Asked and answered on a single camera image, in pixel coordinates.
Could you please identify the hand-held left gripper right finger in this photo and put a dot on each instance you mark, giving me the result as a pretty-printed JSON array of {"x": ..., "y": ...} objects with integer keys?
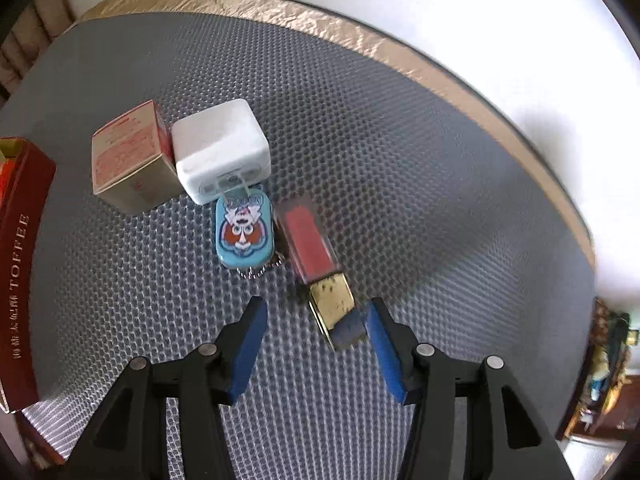
[{"x": 387, "y": 355}]

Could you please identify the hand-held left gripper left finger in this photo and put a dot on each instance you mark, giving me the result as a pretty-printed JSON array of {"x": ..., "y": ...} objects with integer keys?
[{"x": 247, "y": 350}]

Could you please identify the gold and red lighter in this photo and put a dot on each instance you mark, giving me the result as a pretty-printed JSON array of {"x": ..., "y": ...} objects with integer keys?
[{"x": 310, "y": 240}]

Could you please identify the red tin box gold inside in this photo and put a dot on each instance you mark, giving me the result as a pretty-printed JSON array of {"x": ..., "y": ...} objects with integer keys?
[{"x": 20, "y": 260}]

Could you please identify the blue face print tin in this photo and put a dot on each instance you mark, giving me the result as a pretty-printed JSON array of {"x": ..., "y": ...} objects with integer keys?
[{"x": 242, "y": 235}]

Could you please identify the grey mesh mat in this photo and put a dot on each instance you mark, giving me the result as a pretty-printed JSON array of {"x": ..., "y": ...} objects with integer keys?
[{"x": 400, "y": 160}]

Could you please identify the white charger plug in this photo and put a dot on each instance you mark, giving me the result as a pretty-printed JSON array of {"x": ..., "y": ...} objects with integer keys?
[{"x": 215, "y": 145}]

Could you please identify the small beige cardboard box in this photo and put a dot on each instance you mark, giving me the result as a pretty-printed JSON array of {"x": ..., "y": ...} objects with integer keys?
[{"x": 130, "y": 160}]

